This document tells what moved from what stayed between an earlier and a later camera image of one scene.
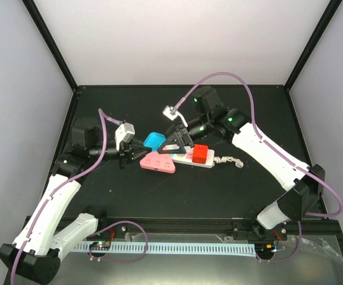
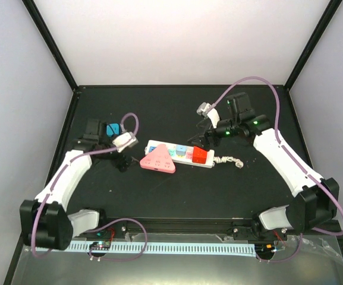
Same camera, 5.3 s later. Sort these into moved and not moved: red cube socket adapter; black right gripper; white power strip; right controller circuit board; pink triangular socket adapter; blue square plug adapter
Moved: black right gripper; blue square plug adapter
Not moved: red cube socket adapter; right controller circuit board; white power strip; pink triangular socket adapter
